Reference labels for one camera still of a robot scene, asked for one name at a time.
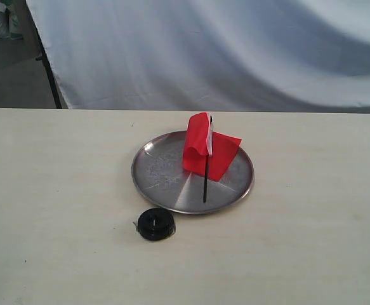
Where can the red flag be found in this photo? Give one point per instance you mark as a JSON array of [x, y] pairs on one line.
[[207, 153]]

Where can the black round flag base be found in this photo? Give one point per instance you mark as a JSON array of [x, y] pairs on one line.
[[155, 224]]

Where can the round metal plate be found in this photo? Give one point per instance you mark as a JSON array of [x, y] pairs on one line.
[[159, 177]]

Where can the white backdrop cloth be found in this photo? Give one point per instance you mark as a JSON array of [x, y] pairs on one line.
[[310, 56]]

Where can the black stand pole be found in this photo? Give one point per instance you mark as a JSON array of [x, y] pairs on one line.
[[36, 47]]

